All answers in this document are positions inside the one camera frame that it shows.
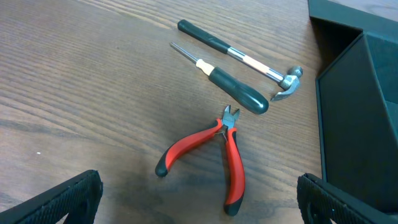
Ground black open gift box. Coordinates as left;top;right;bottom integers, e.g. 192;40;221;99
308;0;397;214

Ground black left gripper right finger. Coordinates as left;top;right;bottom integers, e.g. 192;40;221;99
297;173;397;224

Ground red handled cutting pliers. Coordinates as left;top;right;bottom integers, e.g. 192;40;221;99
155;105;246;216

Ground black handled screwdriver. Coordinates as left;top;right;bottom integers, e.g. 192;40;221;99
170;42;269;114

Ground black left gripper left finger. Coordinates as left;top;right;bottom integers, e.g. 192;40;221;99
1;170;103;224

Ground black handled claw hammer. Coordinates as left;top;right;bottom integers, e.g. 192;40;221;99
177;19;303;101

